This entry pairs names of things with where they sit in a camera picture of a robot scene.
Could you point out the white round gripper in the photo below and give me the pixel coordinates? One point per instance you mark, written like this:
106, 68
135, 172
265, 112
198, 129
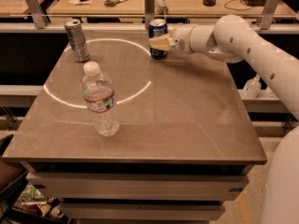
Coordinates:
180, 40

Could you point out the blue pepsi can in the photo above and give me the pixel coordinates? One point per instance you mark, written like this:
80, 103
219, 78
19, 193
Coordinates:
157, 27

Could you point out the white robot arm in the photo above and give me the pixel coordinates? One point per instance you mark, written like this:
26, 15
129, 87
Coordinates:
231, 39

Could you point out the silver energy drink can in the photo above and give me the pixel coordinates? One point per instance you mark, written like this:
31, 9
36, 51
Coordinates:
77, 40

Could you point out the white power strip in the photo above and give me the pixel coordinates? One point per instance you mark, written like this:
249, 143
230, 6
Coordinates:
161, 6

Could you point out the clear plastic water bottle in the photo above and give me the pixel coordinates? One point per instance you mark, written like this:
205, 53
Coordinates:
99, 97

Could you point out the clear sanitizer bottle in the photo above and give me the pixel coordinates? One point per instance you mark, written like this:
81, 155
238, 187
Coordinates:
252, 87

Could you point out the grey drawer cabinet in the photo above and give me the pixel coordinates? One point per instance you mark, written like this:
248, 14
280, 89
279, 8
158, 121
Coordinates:
140, 197

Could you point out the green packaged items in bin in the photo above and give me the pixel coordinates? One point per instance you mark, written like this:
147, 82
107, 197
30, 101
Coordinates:
33, 201

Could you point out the metal divider bracket middle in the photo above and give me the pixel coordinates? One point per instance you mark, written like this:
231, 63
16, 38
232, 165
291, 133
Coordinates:
149, 7

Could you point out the metal divider bracket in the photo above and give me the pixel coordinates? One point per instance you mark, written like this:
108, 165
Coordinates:
149, 7
37, 14
265, 20

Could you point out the scissors with black handles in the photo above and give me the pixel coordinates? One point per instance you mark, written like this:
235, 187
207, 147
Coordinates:
112, 3

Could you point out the metal divider bracket right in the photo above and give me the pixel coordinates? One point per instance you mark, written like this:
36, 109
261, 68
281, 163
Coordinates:
265, 20

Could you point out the metal divider bracket left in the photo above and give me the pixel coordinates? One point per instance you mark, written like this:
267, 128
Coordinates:
37, 14

